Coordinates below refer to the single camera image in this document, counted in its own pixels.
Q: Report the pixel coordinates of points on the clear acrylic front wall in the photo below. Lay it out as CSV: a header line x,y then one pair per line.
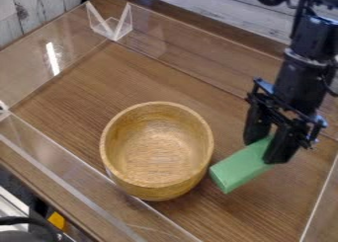
x,y
79,190

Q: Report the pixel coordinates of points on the brown wooden bowl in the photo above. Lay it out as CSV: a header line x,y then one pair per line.
x,y
155,148

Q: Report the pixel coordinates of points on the clear acrylic corner bracket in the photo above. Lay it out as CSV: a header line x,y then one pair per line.
x,y
112,28

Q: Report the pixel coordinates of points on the green rectangular block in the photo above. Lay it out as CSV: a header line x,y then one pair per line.
x,y
241,167

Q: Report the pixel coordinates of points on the yellow tag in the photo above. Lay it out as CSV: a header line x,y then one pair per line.
x,y
57,221

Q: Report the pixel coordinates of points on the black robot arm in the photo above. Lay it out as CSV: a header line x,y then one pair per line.
x,y
314,34

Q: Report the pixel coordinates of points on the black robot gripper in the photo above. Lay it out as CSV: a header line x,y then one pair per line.
x,y
287,104

